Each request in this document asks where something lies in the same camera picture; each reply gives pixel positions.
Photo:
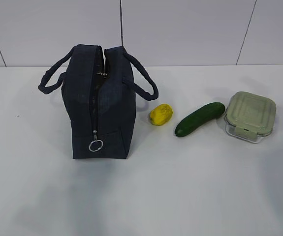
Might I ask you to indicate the glass container with green lid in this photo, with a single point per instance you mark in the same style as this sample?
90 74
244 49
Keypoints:
250 117

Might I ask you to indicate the dark navy fabric lunch bag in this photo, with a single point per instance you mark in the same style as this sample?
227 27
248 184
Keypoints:
99 89

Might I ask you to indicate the yellow lemon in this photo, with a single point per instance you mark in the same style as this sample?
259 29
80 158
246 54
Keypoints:
160 115

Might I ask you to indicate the green cucumber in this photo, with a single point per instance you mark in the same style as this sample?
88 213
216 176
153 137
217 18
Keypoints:
198 118

